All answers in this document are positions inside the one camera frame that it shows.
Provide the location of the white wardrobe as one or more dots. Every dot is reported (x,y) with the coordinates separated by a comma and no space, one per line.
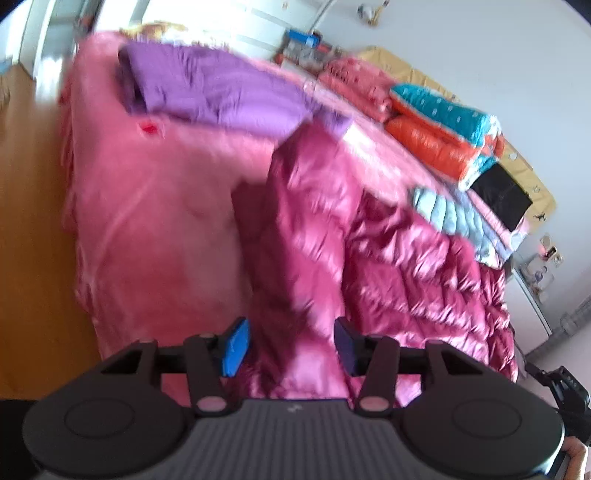
(254,21)

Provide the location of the magenta down jacket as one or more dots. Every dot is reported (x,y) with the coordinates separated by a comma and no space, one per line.
(392,277)

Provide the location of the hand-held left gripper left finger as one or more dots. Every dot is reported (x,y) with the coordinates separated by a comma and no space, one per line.
(235,346)

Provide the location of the white wall fixture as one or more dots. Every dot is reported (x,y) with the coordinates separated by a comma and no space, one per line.
(371,13)

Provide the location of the teal dotted folded quilt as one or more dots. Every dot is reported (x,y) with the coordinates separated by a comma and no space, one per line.
(438,108)

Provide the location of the light blue down jacket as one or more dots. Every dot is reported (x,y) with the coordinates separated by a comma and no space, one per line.
(452,217)

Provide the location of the yellow padded headboard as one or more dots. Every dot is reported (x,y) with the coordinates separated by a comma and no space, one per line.
(521,161)

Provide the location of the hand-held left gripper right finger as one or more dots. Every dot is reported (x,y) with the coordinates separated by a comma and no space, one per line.
(347,346)

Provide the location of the purple garment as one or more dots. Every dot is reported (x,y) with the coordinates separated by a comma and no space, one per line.
(221,87)

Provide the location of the orange folded quilt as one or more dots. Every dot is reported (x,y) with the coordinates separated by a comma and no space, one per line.
(425,143)

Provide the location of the blue-lidded storage box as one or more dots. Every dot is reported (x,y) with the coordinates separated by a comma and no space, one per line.
(300,39)

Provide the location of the black folded cloth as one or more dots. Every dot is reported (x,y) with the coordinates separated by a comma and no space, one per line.
(503,194)

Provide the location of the bed with pink sheet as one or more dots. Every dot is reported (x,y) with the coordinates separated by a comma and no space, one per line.
(161,207)

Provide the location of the person's right hand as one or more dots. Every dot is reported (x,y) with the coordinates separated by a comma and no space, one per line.
(577,457)

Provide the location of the yellow cartoon cushion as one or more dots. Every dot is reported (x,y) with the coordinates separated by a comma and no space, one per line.
(152,30)

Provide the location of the wall socket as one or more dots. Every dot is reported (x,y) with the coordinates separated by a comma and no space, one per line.
(549,251)

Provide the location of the white nightstand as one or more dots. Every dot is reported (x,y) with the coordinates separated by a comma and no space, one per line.
(531,309)

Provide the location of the white door frame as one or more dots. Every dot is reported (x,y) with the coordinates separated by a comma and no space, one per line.
(41,27)

